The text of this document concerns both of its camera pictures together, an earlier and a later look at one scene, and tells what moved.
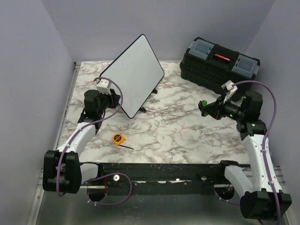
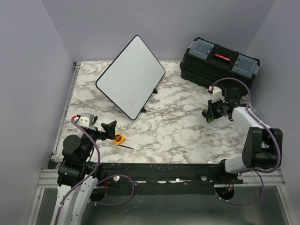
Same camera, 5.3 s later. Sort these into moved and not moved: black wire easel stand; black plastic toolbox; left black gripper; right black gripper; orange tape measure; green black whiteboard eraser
Moved: green black whiteboard eraser; left black gripper
Not moved: black wire easel stand; orange tape measure; black plastic toolbox; right black gripper
